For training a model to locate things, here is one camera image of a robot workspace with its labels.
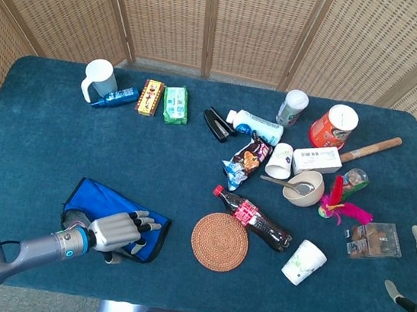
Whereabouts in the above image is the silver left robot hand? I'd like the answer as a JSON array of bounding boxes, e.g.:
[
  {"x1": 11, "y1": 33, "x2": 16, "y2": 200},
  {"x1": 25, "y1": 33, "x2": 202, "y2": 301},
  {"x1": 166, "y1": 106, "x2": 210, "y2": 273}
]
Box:
[{"x1": 82, "y1": 204, "x2": 165, "y2": 272}]

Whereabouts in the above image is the grey and blue cloth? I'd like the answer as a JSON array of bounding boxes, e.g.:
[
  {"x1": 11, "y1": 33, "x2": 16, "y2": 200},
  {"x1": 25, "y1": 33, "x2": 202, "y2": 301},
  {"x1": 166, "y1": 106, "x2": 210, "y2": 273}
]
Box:
[{"x1": 56, "y1": 174, "x2": 176, "y2": 268}]

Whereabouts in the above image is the clear plastic pastry box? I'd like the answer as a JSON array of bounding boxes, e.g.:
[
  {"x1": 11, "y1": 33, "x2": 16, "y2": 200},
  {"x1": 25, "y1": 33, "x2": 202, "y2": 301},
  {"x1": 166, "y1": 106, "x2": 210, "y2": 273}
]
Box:
[{"x1": 341, "y1": 217, "x2": 406, "y2": 266}]

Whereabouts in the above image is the round rattan coaster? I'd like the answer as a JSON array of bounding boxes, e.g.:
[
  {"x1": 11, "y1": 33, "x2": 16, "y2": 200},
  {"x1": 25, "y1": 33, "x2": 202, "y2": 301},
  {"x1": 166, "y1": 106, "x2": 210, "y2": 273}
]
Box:
[{"x1": 187, "y1": 208, "x2": 254, "y2": 276}]

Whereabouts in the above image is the pink feather shuttlecock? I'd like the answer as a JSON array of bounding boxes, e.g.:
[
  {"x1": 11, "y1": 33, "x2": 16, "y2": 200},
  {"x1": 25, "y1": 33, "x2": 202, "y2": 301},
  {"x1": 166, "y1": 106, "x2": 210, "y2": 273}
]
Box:
[{"x1": 316, "y1": 173, "x2": 378, "y2": 230}]

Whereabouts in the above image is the blue carpet table cover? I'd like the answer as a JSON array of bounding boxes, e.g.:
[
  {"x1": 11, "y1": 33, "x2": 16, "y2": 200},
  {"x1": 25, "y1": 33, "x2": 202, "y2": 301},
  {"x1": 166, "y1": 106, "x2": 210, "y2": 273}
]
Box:
[{"x1": 0, "y1": 50, "x2": 417, "y2": 312}]

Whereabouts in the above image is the large white paper cup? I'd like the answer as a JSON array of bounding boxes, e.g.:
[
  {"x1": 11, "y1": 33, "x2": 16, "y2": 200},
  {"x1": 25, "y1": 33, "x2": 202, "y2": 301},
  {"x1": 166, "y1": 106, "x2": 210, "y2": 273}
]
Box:
[{"x1": 278, "y1": 236, "x2": 330, "y2": 291}]

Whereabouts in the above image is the clear plastic jar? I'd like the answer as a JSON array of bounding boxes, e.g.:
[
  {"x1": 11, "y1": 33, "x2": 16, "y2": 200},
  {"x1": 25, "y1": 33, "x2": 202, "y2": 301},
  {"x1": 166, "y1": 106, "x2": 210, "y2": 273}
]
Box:
[{"x1": 341, "y1": 166, "x2": 371, "y2": 195}]

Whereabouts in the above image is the blue spray bottle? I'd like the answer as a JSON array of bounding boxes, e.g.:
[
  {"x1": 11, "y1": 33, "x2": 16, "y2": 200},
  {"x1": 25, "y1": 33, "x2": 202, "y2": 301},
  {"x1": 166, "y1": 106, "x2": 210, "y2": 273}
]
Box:
[{"x1": 91, "y1": 80, "x2": 142, "y2": 114}]

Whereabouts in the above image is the red yellow carton box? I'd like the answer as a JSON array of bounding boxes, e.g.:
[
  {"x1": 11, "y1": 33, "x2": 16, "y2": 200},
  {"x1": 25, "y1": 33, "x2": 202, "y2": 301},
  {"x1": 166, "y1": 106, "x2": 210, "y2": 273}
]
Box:
[{"x1": 133, "y1": 77, "x2": 166, "y2": 119}]

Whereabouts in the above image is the green wet wipes pack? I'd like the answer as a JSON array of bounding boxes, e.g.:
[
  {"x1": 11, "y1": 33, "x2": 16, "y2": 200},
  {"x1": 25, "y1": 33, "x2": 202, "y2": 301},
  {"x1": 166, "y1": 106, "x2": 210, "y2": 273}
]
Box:
[{"x1": 159, "y1": 83, "x2": 193, "y2": 126}]

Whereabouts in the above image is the cola bottle red label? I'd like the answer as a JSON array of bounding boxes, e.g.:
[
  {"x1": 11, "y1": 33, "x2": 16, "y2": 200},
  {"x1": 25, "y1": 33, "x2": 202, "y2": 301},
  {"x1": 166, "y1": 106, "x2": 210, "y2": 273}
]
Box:
[{"x1": 206, "y1": 184, "x2": 299, "y2": 255}]

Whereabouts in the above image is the black stapler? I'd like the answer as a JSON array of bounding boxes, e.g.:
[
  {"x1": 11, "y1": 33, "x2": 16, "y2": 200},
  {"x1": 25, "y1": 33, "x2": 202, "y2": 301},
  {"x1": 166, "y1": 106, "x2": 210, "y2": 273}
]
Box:
[{"x1": 199, "y1": 105, "x2": 242, "y2": 145}]

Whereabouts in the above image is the brown blue snack bag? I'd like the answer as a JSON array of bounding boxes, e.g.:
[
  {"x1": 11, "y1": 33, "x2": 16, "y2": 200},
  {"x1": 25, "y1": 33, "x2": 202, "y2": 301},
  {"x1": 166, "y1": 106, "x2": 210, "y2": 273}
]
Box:
[{"x1": 218, "y1": 126, "x2": 276, "y2": 197}]

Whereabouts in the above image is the beige bowl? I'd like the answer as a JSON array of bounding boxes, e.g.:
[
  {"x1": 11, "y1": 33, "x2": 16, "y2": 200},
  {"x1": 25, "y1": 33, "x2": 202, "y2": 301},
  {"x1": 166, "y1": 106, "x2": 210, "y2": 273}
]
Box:
[{"x1": 281, "y1": 167, "x2": 328, "y2": 210}]

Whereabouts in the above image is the white carton box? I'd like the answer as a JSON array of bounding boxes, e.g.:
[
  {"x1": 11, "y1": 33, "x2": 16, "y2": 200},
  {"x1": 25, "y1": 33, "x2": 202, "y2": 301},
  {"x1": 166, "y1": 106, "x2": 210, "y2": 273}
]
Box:
[{"x1": 289, "y1": 141, "x2": 345, "y2": 181}]

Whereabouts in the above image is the white bottle blue label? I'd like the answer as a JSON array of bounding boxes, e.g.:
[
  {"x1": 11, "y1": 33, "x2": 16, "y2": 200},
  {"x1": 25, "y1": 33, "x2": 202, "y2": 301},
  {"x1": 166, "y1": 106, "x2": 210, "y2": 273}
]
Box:
[{"x1": 223, "y1": 107, "x2": 287, "y2": 148}]

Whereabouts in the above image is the small white paper cup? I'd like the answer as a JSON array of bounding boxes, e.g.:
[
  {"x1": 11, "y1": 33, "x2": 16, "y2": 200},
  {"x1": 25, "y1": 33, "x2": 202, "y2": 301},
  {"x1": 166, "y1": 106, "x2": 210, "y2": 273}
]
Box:
[{"x1": 263, "y1": 140, "x2": 296, "y2": 182}]

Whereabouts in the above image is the orange instant noodle cup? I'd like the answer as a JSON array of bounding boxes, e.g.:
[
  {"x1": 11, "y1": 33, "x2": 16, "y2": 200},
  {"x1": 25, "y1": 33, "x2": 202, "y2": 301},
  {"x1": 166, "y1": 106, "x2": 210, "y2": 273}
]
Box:
[{"x1": 307, "y1": 101, "x2": 361, "y2": 153}]

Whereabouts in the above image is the white green lidded canister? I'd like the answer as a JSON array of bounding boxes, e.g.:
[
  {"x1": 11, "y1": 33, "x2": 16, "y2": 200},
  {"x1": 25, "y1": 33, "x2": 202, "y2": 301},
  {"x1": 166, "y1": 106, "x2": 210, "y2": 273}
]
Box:
[{"x1": 275, "y1": 87, "x2": 311, "y2": 130}]

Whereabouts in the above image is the wicker folding screen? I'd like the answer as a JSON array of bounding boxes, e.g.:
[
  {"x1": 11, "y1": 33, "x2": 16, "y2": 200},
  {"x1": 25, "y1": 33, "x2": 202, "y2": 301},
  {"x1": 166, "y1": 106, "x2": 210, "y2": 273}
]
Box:
[{"x1": 0, "y1": 0, "x2": 417, "y2": 207}]

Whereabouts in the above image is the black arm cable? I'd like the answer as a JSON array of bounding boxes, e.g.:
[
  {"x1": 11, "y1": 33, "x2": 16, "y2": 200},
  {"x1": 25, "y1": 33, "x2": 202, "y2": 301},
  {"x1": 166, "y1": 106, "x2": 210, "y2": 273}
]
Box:
[{"x1": 0, "y1": 238, "x2": 24, "y2": 251}]

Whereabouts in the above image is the wooden handled tool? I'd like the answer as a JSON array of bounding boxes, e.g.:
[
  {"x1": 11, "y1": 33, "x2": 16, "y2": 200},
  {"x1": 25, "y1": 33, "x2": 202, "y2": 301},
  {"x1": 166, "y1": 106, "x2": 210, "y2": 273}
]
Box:
[{"x1": 338, "y1": 129, "x2": 404, "y2": 171}]

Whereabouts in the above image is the pale blue handled mug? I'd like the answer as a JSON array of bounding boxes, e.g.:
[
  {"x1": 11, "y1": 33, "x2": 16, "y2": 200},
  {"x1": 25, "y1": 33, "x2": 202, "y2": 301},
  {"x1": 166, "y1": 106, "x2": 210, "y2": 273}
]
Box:
[{"x1": 78, "y1": 56, "x2": 122, "y2": 107}]

